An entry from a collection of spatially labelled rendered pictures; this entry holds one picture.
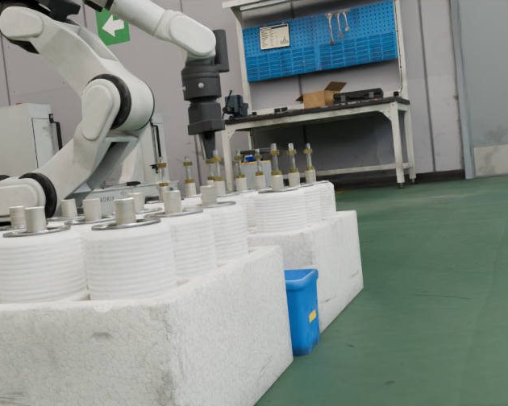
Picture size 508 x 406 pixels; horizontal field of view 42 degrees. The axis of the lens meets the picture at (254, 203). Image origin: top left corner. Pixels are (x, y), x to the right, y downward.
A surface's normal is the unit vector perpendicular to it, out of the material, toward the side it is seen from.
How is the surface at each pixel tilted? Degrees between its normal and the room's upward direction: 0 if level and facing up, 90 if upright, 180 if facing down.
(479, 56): 90
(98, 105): 90
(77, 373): 90
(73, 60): 90
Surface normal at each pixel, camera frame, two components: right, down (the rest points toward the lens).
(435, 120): -0.38, 0.09
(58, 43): -0.11, 0.42
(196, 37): 0.27, 0.02
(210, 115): 0.47, 0.00
